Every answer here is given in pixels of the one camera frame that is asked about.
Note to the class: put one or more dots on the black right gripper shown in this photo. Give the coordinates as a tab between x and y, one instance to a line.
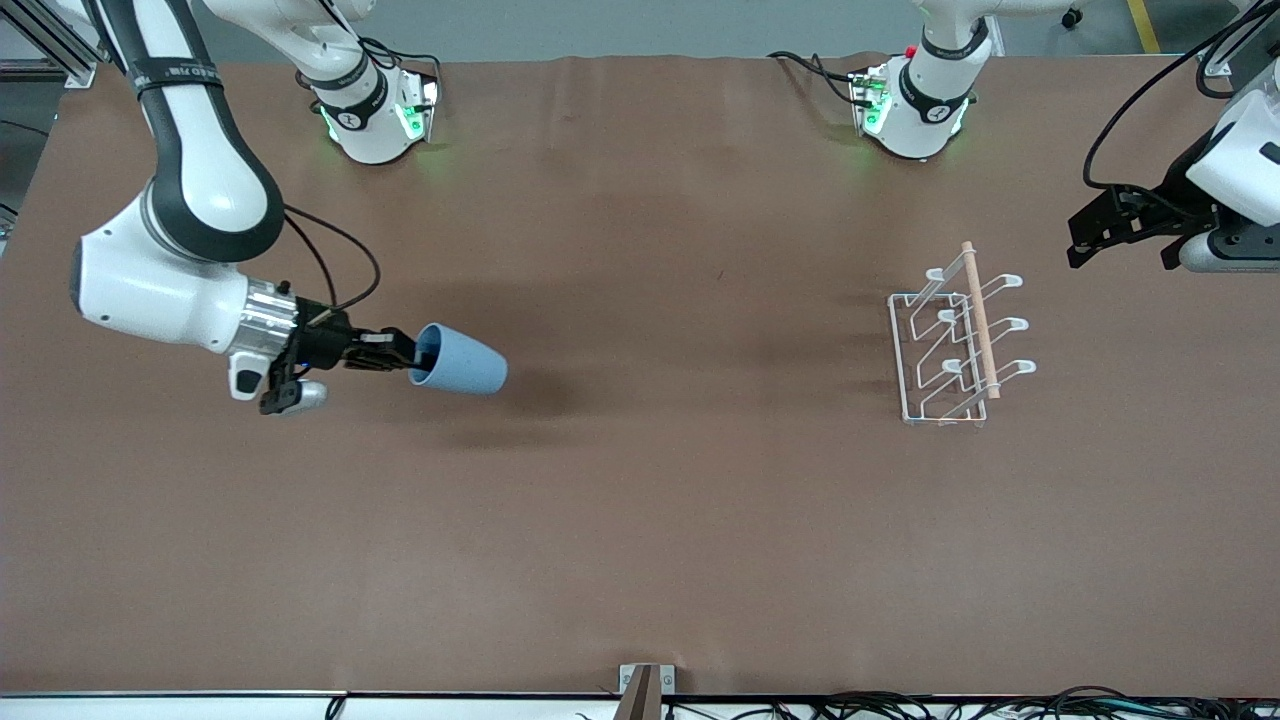
323	340

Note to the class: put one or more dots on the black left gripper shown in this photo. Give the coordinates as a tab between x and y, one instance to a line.
1172	206

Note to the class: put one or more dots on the blue plastic cup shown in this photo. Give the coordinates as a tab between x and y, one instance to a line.
465	365

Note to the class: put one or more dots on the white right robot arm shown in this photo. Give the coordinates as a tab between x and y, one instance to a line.
210	190

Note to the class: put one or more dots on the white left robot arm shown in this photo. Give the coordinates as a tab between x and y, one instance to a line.
925	100

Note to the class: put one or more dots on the black caster wheel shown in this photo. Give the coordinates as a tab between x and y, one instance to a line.
1073	16

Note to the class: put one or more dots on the aluminium frame profile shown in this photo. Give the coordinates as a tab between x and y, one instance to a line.
1215	65
70	68

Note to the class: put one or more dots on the small metal bracket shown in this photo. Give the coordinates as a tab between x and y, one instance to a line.
628	678

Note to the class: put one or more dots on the brown camera post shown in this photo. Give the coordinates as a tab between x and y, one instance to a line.
640	698

